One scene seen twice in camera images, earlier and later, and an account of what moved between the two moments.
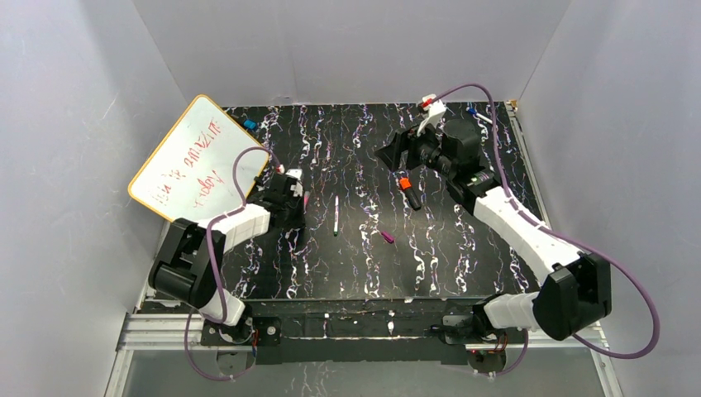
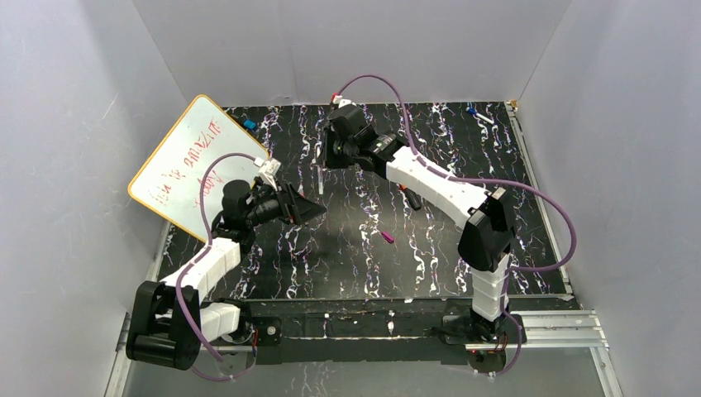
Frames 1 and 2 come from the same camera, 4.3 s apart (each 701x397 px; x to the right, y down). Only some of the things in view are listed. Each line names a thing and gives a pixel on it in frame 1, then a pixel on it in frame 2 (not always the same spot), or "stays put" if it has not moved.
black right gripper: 408,151 → 332,146
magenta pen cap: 388,236 stays put
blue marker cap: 250,124 stays put
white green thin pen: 336,214 → 320,176
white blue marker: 479,116 stays put
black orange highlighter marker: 406,186 stays put
